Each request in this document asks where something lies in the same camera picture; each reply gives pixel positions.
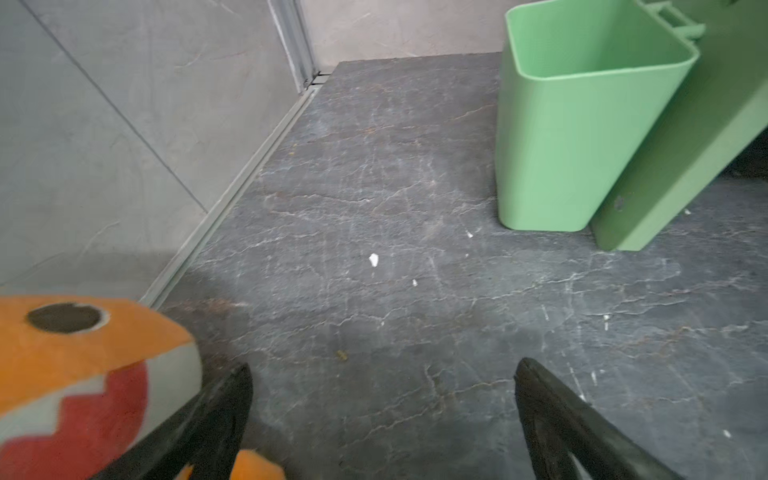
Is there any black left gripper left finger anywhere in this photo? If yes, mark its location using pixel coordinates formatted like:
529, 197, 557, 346
93, 363, 253, 479

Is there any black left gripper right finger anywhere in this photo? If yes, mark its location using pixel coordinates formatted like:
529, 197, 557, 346
514, 358, 681, 479

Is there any green wooden shelf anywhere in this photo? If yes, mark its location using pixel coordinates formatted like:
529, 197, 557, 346
590, 1, 767, 251

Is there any orange shark plush toy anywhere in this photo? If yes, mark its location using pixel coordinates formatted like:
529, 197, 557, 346
1, 296, 285, 479

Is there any green side cup holder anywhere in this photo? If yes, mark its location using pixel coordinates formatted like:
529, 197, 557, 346
495, 0, 706, 232

